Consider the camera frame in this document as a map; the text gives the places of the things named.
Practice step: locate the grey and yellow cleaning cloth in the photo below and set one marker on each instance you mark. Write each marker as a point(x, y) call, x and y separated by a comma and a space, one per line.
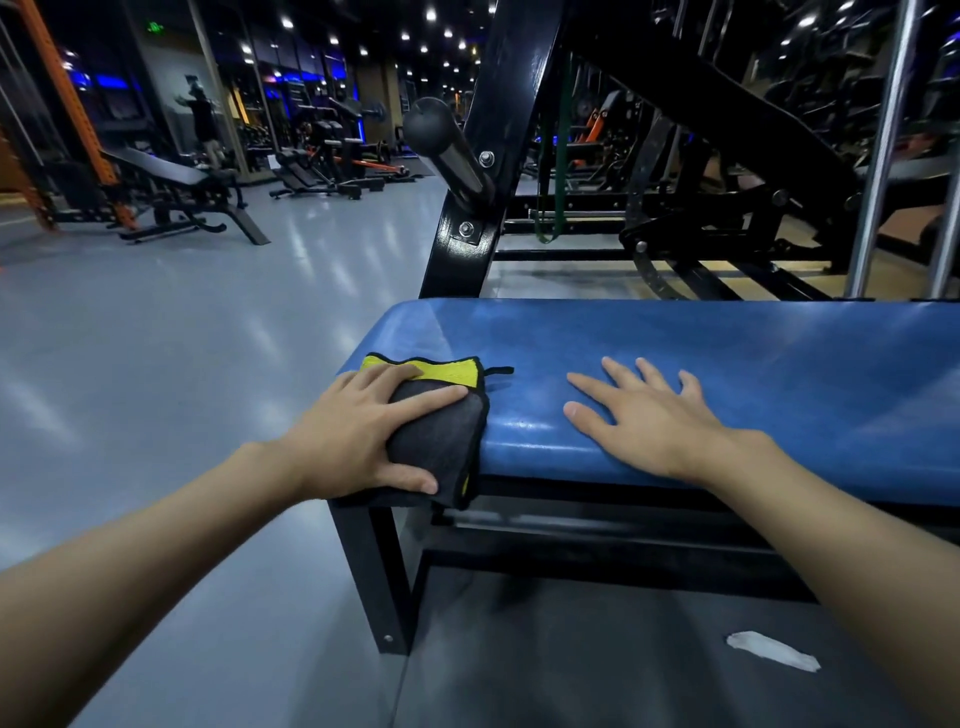
point(450, 442)

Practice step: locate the orange perforated power rack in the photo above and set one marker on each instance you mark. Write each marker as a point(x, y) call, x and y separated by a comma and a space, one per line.
point(71, 97)

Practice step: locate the black adjustable incline bench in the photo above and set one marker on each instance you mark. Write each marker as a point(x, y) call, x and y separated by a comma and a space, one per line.
point(165, 169)

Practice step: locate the person's left hand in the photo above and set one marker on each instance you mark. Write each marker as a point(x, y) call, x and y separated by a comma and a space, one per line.
point(337, 442)

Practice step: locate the blue padded bench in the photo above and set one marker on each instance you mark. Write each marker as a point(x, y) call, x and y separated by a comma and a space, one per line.
point(750, 360)

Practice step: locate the person's left forearm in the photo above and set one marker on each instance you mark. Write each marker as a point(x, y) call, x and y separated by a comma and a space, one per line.
point(135, 570)

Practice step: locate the chrome guide rod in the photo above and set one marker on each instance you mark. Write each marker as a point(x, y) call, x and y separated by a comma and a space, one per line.
point(946, 240)
point(881, 150)

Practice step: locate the perforated steel adjustment arc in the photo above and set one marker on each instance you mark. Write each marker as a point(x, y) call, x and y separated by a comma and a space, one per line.
point(641, 172)

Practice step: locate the person's right hand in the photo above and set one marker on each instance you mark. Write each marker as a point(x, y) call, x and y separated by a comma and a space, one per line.
point(660, 435)

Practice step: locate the green resistance band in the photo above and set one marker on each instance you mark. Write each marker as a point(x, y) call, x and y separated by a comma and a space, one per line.
point(561, 150)

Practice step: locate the person's right forearm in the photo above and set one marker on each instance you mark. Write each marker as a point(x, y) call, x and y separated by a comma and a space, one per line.
point(855, 555)

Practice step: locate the black weight machine frame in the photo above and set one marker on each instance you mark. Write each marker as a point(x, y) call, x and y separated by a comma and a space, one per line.
point(712, 97)

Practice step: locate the black upright post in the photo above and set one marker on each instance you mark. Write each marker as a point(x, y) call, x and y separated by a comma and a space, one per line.
point(517, 75)

